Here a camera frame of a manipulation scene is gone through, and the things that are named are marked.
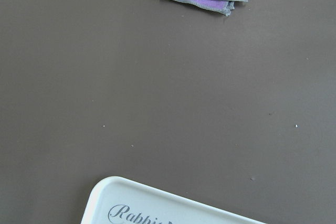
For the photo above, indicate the white rectangular tray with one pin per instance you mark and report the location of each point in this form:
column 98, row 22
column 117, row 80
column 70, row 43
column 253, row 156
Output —
column 119, row 200

